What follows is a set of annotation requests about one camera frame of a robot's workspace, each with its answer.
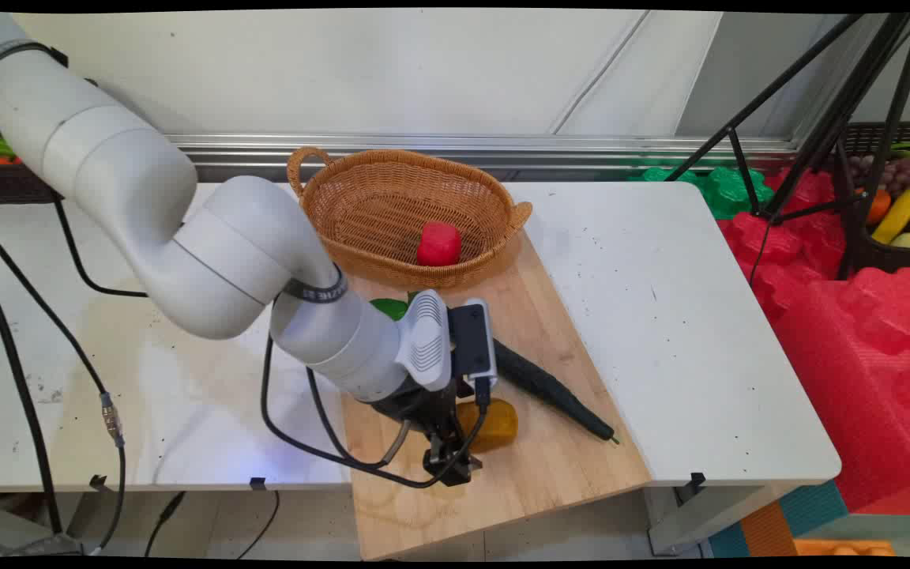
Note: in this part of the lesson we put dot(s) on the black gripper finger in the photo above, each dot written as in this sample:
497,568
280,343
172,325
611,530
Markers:
437,457
461,472

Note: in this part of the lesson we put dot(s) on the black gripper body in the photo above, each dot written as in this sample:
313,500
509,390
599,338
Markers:
415,405

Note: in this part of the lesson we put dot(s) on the dark green toy cucumber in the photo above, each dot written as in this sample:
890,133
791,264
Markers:
542,383

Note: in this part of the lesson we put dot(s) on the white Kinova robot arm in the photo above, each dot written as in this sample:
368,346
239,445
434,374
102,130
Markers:
147,197

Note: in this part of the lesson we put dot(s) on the brown toy potato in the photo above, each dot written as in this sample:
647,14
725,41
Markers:
499,427

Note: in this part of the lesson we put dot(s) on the wooden cutting board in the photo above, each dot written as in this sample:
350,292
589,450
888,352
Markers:
558,450

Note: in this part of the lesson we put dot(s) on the green toy bell pepper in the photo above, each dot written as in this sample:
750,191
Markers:
389,308

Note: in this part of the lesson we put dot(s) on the red toy bell pepper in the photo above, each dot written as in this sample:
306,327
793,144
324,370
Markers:
438,245

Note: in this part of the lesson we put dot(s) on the black table edge clip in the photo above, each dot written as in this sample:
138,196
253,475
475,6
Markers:
696,479
257,482
97,482

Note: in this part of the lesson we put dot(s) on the white table leg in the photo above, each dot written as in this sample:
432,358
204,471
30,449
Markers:
700,521

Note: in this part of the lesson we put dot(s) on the teal and orange foam mat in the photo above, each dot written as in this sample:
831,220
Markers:
802,518

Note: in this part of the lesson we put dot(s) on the orange foam piece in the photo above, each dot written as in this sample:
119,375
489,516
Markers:
842,548

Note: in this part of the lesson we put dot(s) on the red foam mat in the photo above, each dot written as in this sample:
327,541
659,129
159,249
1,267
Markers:
850,371

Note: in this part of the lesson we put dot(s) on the dark woven vegetable basket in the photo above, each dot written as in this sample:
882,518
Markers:
5,186

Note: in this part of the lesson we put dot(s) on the dark woven fruit basket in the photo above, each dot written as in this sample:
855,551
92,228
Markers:
889,257

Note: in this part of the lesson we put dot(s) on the orange toy fruit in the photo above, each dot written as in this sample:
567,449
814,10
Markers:
878,207

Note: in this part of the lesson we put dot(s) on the long yellow toy banana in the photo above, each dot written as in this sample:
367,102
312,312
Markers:
896,213

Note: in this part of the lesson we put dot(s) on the black tripod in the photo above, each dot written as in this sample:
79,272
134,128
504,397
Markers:
834,118

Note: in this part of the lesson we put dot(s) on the purple toy grapes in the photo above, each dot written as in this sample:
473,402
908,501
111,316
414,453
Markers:
893,175

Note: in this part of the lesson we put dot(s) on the black silver wrist camera box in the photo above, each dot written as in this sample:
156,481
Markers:
472,340

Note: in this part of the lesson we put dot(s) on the aluminium wall rail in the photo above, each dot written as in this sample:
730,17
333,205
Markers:
581,146

